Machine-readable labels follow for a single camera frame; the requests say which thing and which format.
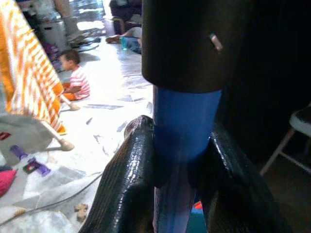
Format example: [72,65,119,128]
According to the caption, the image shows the standing person legs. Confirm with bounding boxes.
[52,0,81,35]

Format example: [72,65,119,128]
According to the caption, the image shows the wooden furniture leg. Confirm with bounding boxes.
[40,120,75,151]
[60,94,81,112]

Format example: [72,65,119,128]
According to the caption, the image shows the purple toy with dark card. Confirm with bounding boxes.
[22,157,52,177]

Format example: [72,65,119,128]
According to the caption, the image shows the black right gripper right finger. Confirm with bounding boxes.
[196,123,293,233]

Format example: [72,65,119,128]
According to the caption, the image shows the white storage box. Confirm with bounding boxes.
[39,20,68,52]

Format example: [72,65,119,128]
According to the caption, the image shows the white folding chair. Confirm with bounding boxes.
[259,103,311,176]

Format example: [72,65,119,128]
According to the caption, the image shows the grey floor cable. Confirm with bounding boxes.
[0,171,104,227]

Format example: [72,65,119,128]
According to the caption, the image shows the dark sofa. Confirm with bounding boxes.
[109,0,143,35]

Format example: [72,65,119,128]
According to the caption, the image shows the blue broom handle black grip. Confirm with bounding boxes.
[140,0,253,233]

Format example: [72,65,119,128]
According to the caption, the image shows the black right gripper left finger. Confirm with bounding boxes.
[78,115,156,233]

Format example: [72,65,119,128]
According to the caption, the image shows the adult in grey shirt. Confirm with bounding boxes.
[105,26,143,54]

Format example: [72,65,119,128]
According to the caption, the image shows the brown cookie shaped toy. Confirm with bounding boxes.
[73,203,89,223]

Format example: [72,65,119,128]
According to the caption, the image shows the child in striped shirt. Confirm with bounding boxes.
[59,50,91,101]

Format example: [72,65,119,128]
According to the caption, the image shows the orange white striped cloth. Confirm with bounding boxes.
[0,0,67,134]

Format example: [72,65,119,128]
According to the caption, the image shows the purple toy piece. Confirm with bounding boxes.
[9,145,29,161]

